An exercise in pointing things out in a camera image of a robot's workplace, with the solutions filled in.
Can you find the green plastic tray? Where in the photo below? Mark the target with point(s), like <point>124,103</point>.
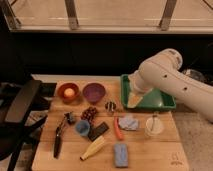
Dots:
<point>156,100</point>

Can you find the grey round object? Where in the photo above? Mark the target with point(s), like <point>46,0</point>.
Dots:
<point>194,74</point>

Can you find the orange bowl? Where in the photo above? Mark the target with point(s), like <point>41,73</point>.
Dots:
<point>63,87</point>

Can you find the orange carrot toy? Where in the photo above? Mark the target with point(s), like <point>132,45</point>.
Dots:
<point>118,132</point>

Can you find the black office chair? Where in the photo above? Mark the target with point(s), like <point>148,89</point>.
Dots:
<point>13,130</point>

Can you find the purple bowl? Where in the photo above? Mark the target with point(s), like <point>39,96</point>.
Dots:
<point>94,92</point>

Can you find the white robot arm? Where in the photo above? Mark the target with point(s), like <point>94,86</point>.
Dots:
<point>162,71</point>

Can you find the small black clip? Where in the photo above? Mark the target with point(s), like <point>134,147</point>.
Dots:
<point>70,118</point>

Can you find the dark red grapes bunch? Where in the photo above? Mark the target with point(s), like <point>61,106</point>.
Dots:
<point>89,114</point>

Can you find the blue sponge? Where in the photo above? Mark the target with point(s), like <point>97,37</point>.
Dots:
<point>121,155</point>

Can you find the wooden cutting board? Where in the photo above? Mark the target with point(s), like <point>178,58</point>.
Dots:
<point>163,152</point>

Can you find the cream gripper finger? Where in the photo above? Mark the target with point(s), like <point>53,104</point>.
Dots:
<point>133,100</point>

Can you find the small striped round object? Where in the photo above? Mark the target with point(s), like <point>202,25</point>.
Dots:
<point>110,106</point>

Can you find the yellow ball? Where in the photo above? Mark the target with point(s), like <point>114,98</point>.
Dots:
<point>69,92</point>

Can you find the black rectangular block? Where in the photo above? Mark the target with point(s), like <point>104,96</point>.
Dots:
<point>98,131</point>

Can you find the yellow corn toy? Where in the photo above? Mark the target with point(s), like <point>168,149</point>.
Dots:
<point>93,148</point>

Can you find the blue small cup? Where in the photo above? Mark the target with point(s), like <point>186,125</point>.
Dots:
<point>82,127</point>

